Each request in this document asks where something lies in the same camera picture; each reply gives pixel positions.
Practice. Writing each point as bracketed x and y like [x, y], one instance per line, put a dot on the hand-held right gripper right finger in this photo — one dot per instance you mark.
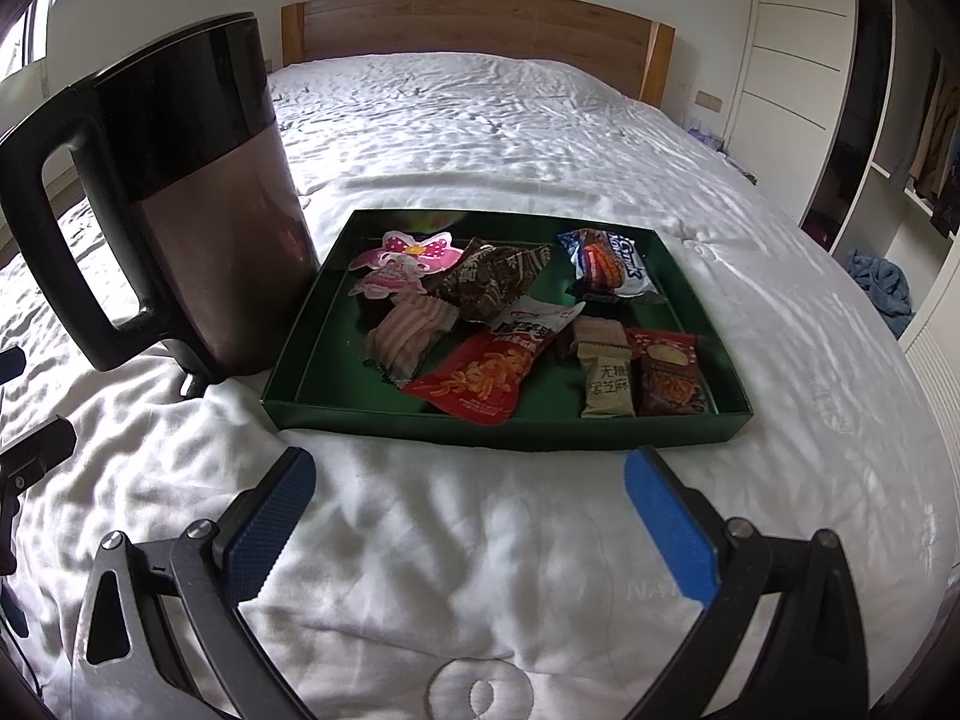
[671, 525]

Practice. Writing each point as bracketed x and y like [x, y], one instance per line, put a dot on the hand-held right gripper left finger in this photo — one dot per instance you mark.
[266, 525]

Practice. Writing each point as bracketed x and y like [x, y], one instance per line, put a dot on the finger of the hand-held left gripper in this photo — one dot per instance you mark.
[37, 454]
[9, 366]

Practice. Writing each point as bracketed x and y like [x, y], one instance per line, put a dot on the red noodle snack packet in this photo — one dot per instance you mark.
[671, 379]

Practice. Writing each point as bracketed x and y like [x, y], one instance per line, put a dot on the olive green snack packet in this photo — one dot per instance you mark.
[607, 382]

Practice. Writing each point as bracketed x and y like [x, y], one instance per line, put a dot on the dark green tray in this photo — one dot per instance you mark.
[540, 405]

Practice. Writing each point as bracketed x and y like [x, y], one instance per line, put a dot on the pink striped snack packet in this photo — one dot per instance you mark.
[409, 334]

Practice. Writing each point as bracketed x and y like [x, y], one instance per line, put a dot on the red chips packet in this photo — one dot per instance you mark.
[480, 375]

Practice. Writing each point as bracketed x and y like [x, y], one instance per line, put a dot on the silver blue snack packet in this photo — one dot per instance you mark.
[607, 262]

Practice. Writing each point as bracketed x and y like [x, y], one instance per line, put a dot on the pink cartoon snack packet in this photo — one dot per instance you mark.
[409, 255]

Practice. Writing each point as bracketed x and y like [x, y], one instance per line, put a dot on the brown chocolate snack packet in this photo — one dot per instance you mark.
[487, 277]

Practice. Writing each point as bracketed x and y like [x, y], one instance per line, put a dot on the black and copper electric kettle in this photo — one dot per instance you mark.
[210, 240]

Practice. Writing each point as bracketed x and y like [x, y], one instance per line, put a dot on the blue cloth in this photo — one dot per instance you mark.
[881, 285]

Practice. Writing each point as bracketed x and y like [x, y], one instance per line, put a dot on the window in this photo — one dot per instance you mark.
[37, 30]

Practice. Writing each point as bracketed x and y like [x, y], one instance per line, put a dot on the purple bedside item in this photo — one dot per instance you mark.
[712, 139]

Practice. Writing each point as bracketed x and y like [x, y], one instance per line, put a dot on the white bed quilt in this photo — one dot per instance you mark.
[487, 142]

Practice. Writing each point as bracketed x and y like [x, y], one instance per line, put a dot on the open closet shelves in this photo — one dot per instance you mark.
[900, 127]

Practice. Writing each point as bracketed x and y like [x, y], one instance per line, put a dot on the white wardrobe door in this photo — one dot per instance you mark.
[795, 52]

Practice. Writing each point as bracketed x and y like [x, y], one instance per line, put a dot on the wooden headboard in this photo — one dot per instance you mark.
[450, 26]

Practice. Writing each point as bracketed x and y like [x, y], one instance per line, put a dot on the wall socket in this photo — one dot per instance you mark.
[709, 99]

